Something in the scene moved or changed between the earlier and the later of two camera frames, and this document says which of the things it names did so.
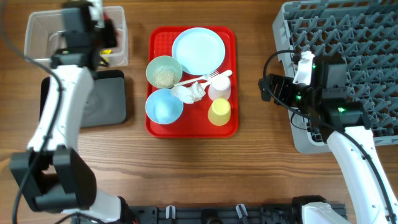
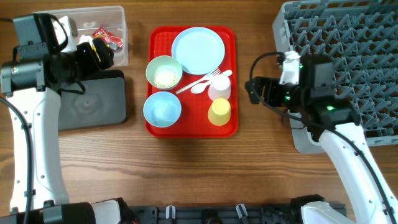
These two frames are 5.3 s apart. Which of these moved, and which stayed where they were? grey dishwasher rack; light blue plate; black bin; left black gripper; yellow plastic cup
Moved: left black gripper
Stayed: black bin; grey dishwasher rack; light blue plate; yellow plastic cup
